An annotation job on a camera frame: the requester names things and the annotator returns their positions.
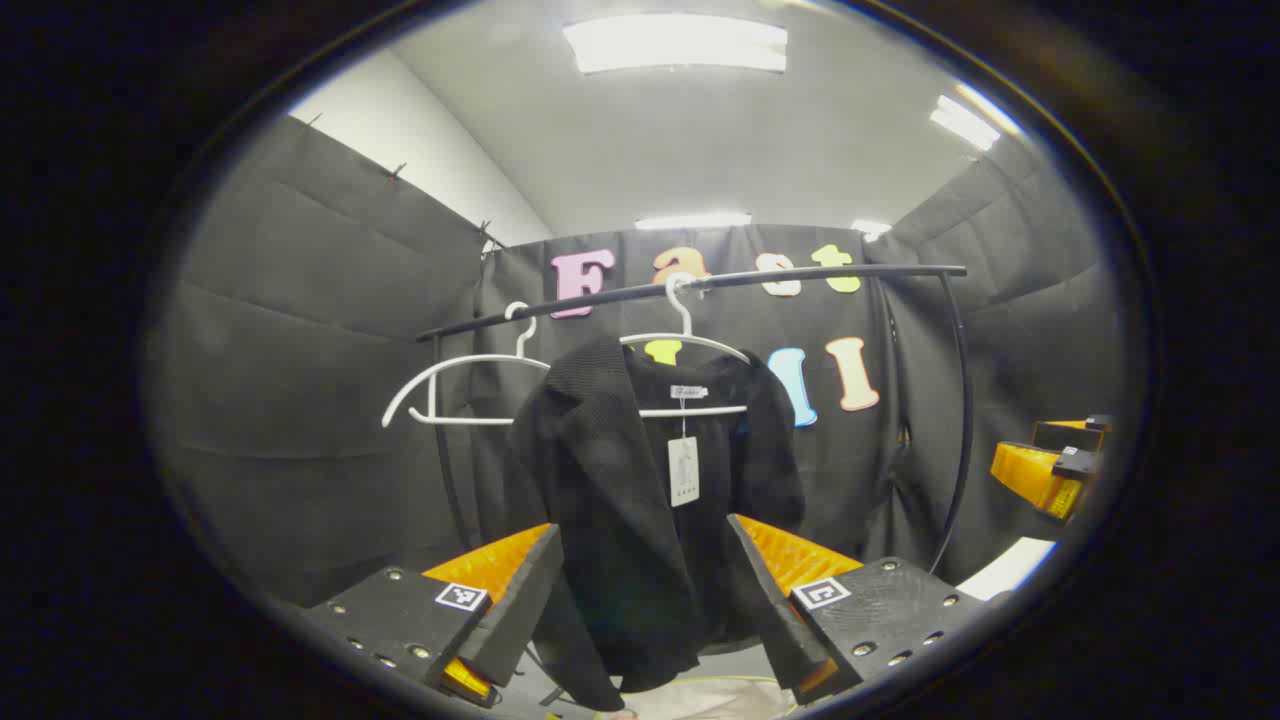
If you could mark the large ceiling light panel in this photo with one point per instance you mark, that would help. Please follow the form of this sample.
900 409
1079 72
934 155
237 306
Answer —
675 42

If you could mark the black backdrop cloth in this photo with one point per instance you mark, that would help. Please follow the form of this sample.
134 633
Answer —
300 400

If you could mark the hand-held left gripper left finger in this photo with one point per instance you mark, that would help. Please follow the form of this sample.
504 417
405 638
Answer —
500 620

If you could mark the black knitted jacket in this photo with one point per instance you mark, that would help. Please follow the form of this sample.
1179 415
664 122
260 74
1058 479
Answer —
600 480

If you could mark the white plastic hanger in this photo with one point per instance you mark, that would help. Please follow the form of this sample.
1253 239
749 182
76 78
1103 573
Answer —
460 421
715 410

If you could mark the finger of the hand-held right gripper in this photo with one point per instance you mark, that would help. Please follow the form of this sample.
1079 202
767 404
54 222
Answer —
1065 437
1030 475

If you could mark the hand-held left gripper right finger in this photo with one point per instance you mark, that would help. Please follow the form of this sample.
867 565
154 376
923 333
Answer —
785 620

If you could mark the black clothes rack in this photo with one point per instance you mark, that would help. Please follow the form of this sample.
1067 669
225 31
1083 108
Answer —
800 277

